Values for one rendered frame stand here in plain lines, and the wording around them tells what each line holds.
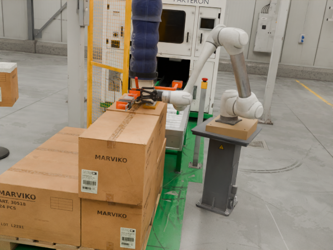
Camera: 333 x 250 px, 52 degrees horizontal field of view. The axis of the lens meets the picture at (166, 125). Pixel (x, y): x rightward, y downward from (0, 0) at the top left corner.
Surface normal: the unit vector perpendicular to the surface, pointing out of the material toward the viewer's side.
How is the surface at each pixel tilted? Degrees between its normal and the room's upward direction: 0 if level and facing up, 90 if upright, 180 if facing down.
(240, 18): 90
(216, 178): 90
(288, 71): 89
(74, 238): 90
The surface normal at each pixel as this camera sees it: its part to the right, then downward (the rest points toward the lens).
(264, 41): -0.13, 0.29
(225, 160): -0.46, 0.24
